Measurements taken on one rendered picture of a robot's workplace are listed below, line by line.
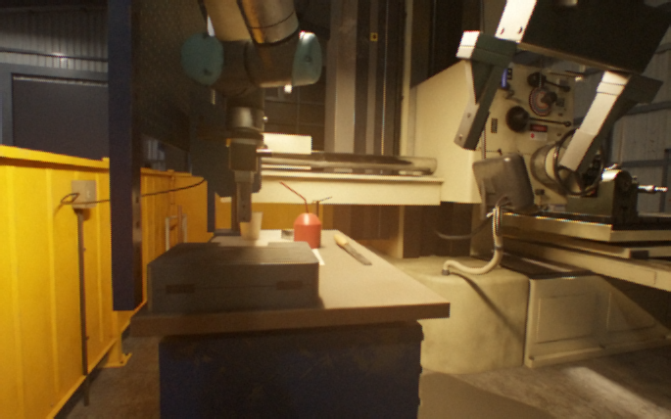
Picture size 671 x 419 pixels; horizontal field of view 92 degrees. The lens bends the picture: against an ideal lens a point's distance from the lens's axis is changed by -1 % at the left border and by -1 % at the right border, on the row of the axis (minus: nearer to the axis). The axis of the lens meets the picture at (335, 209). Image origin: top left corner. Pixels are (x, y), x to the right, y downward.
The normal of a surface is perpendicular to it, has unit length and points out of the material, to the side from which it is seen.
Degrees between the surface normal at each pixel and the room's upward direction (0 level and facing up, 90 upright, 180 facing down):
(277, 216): 90
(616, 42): 113
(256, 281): 90
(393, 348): 90
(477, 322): 90
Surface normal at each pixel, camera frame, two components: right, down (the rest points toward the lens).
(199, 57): -0.25, 0.06
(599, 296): 0.27, 0.07
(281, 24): 0.56, 0.62
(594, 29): 0.07, 0.46
